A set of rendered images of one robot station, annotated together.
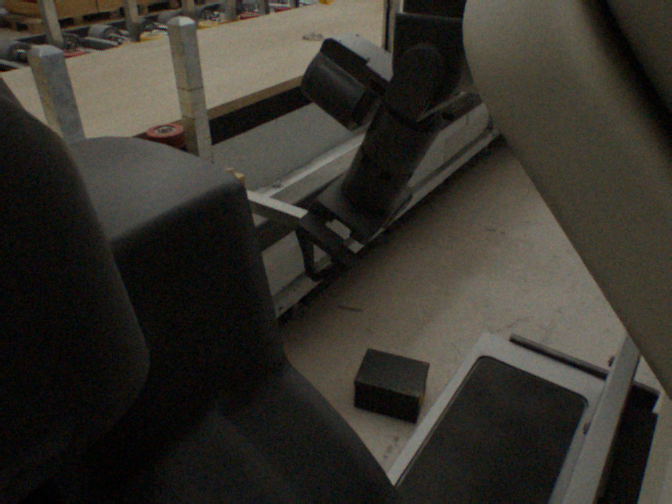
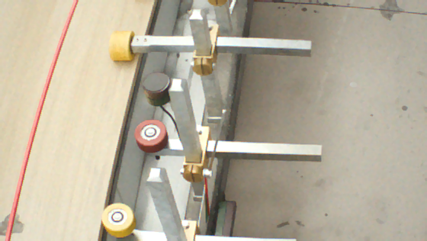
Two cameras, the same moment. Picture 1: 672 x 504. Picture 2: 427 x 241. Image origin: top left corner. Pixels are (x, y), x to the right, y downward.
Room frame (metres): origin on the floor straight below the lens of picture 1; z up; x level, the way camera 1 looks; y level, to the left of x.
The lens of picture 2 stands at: (0.76, -0.10, 2.66)
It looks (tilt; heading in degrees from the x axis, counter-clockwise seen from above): 52 degrees down; 342
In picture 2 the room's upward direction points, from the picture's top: 11 degrees counter-clockwise
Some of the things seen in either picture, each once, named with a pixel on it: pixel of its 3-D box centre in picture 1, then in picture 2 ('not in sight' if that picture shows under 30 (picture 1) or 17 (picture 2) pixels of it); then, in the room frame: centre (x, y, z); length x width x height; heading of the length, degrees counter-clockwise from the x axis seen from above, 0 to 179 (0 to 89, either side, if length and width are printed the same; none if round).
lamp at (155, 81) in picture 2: not in sight; (163, 112); (2.05, -0.41, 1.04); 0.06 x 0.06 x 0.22; 55
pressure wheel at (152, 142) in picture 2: not in sight; (153, 144); (2.12, -0.38, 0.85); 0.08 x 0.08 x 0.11
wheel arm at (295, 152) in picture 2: not in sight; (234, 150); (2.01, -0.54, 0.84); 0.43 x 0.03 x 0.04; 55
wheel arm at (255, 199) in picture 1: (237, 198); not in sight; (1.00, 0.20, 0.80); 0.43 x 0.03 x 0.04; 55
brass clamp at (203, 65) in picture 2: not in sight; (206, 49); (2.25, -0.60, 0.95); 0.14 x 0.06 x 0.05; 145
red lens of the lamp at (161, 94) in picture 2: not in sight; (156, 85); (2.05, -0.41, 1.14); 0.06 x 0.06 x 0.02
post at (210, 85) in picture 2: not in sight; (208, 75); (2.23, -0.59, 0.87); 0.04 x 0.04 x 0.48; 55
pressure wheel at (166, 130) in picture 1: (169, 152); not in sight; (1.12, 0.36, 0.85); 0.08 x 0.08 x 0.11
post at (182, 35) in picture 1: (199, 149); not in sight; (1.00, 0.26, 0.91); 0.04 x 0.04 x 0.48; 55
